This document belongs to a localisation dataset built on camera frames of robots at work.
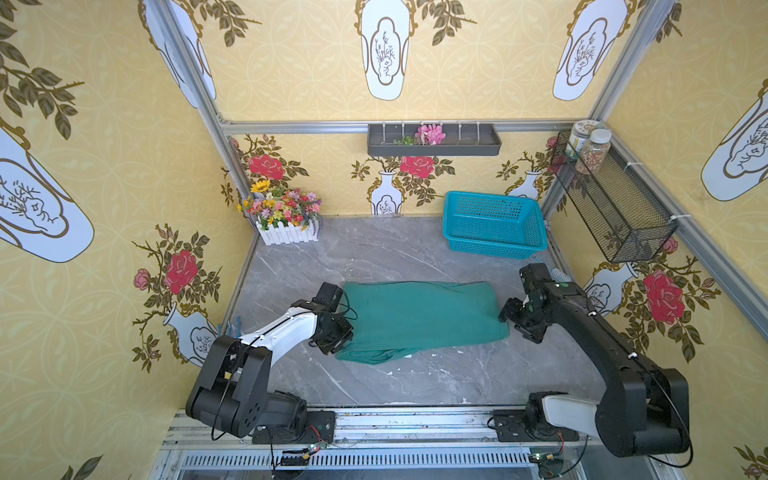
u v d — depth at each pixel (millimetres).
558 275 1033
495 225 1208
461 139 924
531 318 697
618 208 836
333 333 747
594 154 800
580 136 851
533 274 690
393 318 900
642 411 399
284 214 1009
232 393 424
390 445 725
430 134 878
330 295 734
